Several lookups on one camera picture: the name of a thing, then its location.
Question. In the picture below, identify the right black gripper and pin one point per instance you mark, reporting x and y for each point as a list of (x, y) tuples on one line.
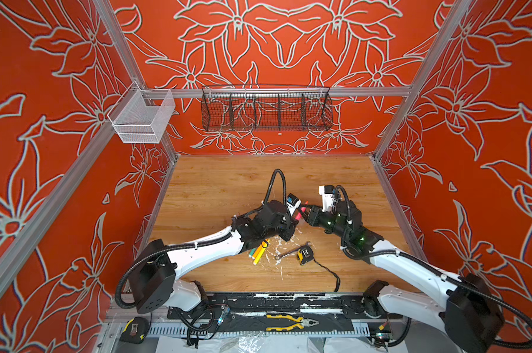
[(314, 215)]

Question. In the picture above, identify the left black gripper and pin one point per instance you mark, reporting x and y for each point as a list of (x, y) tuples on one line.
[(289, 226)]

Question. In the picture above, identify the pink marker pen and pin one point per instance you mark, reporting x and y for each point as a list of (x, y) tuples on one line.
[(299, 213)]

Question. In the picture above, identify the yellow marker pen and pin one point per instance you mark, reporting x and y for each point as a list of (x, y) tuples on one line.
[(260, 253)]

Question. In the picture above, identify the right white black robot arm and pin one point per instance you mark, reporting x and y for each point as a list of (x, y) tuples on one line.
[(462, 307)]

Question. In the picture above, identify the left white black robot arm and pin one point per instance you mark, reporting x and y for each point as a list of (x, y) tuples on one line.
[(155, 277)]

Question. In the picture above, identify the orange marker pen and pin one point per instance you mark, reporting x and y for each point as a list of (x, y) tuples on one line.
[(259, 250)]

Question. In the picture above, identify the silver wrench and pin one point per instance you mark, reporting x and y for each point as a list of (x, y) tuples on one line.
[(292, 251)]

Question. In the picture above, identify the yellow black tape measure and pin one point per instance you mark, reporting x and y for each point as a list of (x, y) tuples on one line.
[(305, 255)]

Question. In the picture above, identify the black tape measure on ledge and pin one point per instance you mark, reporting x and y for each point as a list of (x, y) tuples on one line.
[(135, 331)]

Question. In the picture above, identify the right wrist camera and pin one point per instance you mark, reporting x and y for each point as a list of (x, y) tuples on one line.
[(327, 193)]

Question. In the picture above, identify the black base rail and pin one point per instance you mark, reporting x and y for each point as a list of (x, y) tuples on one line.
[(347, 305)]

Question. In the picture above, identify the yellow handled pliers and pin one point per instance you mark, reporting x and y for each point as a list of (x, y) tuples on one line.
[(293, 323)]

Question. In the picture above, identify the black wire basket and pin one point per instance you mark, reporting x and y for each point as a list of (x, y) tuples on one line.
[(268, 108)]

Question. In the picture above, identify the white wire basket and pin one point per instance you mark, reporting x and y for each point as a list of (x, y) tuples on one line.
[(141, 116)]

